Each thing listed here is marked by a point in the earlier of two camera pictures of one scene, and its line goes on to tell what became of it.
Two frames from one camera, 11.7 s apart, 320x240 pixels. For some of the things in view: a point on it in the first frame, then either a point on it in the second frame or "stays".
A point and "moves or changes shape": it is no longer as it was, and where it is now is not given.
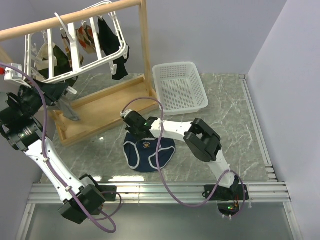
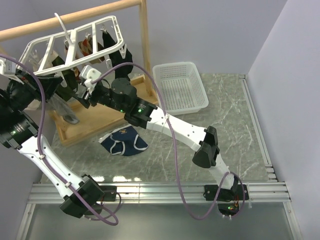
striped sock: x=68 y=51 → x=66 y=51
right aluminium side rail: x=271 y=174 stays
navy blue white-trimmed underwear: x=141 y=154 → x=124 y=142
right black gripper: x=129 y=129 → x=91 y=97
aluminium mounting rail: x=154 y=192 stays
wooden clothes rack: x=124 y=103 stays
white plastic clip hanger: x=59 y=55 moves or changes shape
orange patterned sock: x=86 y=38 → x=86 y=47
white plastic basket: x=180 y=87 stays
